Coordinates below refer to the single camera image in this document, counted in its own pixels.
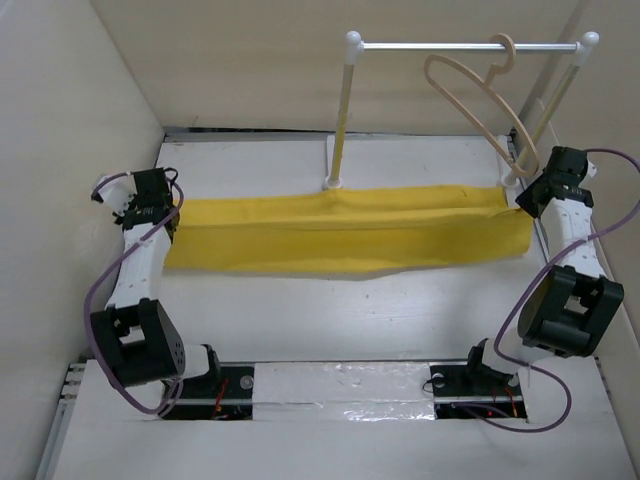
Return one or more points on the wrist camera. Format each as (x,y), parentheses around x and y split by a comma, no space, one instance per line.
(115,191)
(590,173)

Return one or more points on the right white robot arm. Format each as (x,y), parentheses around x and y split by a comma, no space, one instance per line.
(572,303)

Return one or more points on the yellow trousers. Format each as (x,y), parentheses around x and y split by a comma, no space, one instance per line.
(350,231)

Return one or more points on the white clothes rack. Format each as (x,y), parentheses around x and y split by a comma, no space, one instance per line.
(527,163)

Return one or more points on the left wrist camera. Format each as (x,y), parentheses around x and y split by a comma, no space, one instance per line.
(115,191)

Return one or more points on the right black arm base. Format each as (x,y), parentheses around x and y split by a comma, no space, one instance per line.
(456,397)

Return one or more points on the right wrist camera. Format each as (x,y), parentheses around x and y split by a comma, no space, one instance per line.
(590,173)

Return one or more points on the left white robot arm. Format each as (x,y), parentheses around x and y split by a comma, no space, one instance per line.
(133,332)

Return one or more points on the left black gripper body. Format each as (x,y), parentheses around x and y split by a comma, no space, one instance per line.
(131,207)

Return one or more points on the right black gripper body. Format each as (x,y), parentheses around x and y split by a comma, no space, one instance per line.
(525,200)

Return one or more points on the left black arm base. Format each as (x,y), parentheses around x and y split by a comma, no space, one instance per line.
(227,399)

